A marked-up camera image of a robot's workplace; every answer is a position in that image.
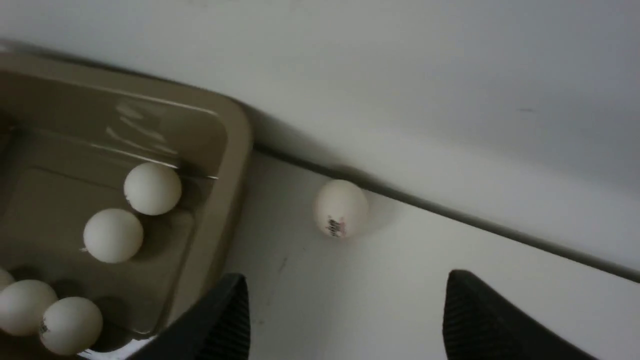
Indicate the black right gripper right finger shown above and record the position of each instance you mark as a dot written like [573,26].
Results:
[480,324]

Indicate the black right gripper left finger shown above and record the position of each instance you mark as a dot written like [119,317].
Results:
[217,327]

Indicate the white ball with logo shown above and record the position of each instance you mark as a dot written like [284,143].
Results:
[113,235]

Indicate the tan plastic bin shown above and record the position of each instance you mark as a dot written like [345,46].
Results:
[70,134]

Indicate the white ball plain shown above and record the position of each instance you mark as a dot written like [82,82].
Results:
[70,326]

